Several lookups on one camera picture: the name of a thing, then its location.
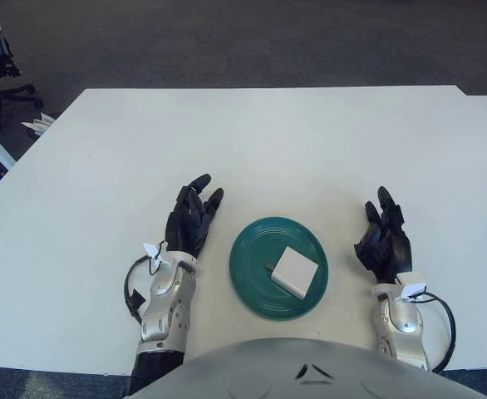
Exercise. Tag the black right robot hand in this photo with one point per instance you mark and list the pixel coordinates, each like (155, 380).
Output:
(397, 253)

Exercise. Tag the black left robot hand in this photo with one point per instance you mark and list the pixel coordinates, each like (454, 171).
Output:
(187, 228)

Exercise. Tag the white charger block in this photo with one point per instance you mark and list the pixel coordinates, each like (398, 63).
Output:
(295, 270)

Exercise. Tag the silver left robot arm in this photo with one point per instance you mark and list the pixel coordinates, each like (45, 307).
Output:
(168, 307)

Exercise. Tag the green ribbed plate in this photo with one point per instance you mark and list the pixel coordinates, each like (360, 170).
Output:
(252, 266)

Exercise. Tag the grey robot torso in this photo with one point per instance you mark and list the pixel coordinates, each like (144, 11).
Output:
(310, 374)

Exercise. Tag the white paper scraps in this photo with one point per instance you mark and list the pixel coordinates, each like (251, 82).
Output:
(39, 123)

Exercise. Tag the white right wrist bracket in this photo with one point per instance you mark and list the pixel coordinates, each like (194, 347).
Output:
(414, 287)

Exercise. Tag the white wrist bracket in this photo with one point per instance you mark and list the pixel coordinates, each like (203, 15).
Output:
(152, 251)
(414, 287)

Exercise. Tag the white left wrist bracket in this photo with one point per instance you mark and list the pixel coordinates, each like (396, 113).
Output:
(152, 251)

